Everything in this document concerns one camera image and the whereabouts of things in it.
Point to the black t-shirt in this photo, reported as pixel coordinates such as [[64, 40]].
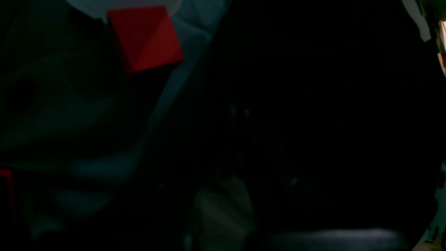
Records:
[[327, 112]]

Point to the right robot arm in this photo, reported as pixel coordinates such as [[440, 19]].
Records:
[[430, 18]]

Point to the red cube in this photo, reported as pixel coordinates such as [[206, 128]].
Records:
[[145, 39]]

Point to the translucent plastic cup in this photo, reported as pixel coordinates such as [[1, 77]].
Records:
[[97, 9]]

